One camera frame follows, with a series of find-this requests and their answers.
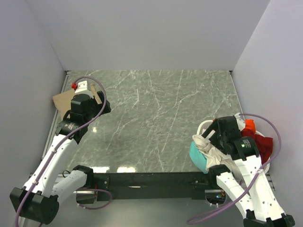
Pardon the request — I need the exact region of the cream white t shirt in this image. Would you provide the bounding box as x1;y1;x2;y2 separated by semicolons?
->
192;135;233;171

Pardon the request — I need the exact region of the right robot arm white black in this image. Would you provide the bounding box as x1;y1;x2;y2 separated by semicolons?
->
202;116;295;227

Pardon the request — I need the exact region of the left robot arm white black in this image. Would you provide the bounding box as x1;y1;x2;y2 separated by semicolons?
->
9;90;111;227

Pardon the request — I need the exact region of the white perforated laundry basket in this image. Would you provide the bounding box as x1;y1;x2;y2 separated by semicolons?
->
196;118;264;177

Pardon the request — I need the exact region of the folded tan t shirt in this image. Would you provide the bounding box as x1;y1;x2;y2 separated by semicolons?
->
52;83;103;121

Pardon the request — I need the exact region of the orange t shirt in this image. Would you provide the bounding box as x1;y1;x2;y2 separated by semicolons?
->
241;119;256;137

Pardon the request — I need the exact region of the teal t shirt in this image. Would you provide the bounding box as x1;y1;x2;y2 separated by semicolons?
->
189;141;208;174

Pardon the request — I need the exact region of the dark red t shirt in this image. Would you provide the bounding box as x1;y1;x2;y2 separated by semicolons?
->
241;129;273;164

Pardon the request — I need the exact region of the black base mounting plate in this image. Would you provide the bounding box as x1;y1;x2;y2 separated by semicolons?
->
75;172;235;204

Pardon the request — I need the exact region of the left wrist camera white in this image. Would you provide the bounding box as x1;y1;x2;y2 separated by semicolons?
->
71;80;92;96

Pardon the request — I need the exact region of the aluminium frame rail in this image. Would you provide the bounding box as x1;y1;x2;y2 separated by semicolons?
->
40;70;71;161

